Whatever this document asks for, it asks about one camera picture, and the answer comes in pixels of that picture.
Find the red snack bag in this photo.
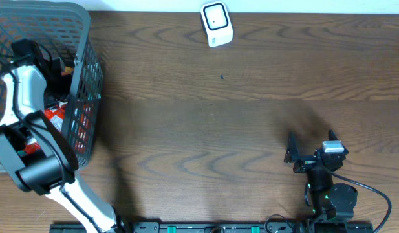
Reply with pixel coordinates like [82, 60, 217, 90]
[19, 102, 67, 156]

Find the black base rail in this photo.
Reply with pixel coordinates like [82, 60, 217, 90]
[50, 221, 374, 233]

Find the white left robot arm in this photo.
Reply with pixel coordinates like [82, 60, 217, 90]
[0, 61, 128, 232]

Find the white barcode scanner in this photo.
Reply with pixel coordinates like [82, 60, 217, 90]
[200, 1, 233, 48]

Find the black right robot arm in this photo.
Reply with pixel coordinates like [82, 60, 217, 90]
[284, 130, 358, 221]

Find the grey plastic shopping basket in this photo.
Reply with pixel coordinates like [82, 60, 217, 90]
[0, 1, 103, 168]

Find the small orange box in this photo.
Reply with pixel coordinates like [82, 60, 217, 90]
[62, 66, 74, 76]

